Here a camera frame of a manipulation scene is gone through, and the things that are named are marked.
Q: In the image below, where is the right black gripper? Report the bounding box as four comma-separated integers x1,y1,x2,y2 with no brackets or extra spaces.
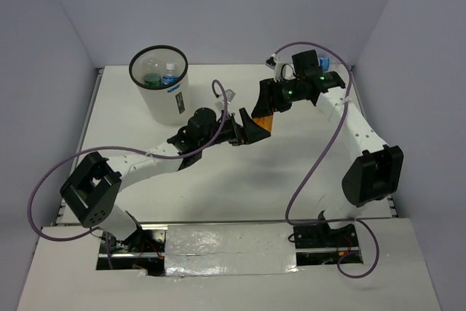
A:
251,76,305,118

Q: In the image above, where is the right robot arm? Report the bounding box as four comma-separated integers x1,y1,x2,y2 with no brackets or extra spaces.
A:
252,50,403,247

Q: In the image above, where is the small orange juice bottle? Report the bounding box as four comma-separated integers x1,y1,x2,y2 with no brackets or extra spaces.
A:
253,115,274,133

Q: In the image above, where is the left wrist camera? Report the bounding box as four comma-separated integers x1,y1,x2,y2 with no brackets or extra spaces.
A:
216,89,236,111

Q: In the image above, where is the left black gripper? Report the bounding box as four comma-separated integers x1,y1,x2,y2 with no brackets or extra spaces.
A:
199,107,269,149

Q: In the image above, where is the blue label water bottle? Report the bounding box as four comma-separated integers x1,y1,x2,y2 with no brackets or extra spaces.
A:
162,63,178,86

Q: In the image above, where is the green label clear bottle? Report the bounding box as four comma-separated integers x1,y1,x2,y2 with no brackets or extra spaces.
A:
141,58,162,87

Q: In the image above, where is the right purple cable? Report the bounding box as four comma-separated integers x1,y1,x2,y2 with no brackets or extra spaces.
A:
275,41,382,280

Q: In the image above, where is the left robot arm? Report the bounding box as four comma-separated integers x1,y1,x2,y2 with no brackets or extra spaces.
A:
60,108,273,252

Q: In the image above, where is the white bin with black rim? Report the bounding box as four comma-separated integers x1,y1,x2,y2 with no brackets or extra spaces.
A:
129,45,191,125

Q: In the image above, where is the small blue cap bottle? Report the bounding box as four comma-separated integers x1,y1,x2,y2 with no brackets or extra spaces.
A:
319,57,340,72

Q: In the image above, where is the silver tape strip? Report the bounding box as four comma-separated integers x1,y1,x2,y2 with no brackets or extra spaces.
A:
164,224,298,277

